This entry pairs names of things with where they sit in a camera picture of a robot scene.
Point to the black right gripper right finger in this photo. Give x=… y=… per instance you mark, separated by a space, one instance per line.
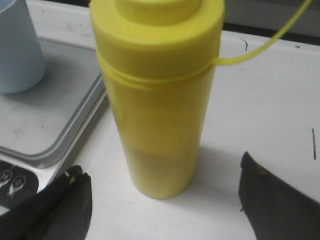
x=276 y=210

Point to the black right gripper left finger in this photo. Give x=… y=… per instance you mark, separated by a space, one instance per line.
x=61 y=211

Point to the yellow squeeze bottle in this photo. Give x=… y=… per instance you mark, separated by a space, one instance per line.
x=158 y=59

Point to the silver electronic kitchen scale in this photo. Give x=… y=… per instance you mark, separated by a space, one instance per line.
x=39 y=127

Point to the light blue plastic cup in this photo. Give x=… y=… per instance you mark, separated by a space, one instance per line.
x=22 y=63

